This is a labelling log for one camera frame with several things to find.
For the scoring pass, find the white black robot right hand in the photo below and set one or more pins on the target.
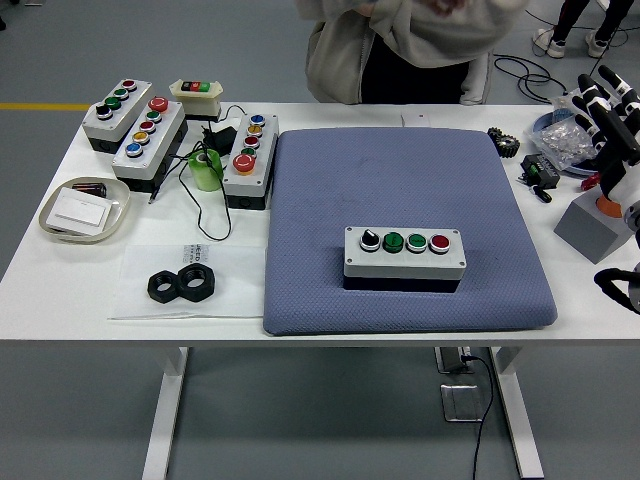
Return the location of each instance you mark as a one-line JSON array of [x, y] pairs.
[[617, 145]]

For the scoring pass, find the grey four-button control box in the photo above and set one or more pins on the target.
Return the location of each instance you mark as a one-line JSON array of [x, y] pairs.
[[400, 264]]

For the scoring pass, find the slim grey five-button box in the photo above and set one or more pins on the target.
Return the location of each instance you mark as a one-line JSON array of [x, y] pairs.
[[262, 150]]

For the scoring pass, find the large grey five-button box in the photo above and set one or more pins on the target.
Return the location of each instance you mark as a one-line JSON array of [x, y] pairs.
[[162, 137]]

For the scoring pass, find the red clip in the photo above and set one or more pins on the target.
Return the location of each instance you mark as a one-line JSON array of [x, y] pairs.
[[590, 182]]

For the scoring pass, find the clear bag of metal parts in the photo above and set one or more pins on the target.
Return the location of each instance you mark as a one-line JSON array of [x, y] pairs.
[[560, 142]]

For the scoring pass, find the orange cylinder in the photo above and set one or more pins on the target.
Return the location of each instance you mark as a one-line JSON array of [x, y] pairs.
[[607, 206]]

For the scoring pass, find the black module green terminals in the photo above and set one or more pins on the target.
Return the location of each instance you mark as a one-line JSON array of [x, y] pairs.
[[542, 172]]

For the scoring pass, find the small black plug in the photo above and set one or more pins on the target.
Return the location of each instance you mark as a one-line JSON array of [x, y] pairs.
[[542, 194]]

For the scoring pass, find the black metal gear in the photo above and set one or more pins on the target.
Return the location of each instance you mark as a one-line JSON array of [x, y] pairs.
[[507, 146]]

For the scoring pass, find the person in white shoes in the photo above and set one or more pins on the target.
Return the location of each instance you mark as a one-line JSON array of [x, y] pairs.
[[567, 20]]

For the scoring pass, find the blue-grey quilted mat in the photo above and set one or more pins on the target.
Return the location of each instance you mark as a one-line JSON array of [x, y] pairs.
[[370, 180]]

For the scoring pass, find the white table leg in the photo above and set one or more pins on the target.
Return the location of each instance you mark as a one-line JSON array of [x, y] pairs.
[[167, 410], [520, 425]]

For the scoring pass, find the metal floor socket box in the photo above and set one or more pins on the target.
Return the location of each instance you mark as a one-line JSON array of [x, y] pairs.
[[462, 402]]

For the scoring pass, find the black power adapter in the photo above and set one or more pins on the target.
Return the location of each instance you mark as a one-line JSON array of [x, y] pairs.
[[224, 137]]

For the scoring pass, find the clear plastic bag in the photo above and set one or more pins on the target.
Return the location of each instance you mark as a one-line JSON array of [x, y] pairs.
[[235, 285]]

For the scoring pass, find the green tape roll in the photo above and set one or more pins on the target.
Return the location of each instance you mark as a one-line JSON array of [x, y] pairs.
[[206, 172]]

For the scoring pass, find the black hex nut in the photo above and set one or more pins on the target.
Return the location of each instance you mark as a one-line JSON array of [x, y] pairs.
[[207, 286], [156, 292]]

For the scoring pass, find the grey box with black knob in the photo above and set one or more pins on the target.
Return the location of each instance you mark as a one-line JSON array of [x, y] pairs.
[[125, 115]]

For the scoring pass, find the white rounded tray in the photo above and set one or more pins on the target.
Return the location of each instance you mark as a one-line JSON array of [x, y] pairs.
[[117, 212]]

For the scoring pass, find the dark battery pack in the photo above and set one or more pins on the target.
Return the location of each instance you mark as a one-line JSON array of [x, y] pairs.
[[92, 189]]

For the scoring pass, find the cream red-green switch box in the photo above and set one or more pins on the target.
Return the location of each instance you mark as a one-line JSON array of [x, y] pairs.
[[200, 102]]

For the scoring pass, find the white wall switch panel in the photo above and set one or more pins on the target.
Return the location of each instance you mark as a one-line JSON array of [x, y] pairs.
[[80, 210]]

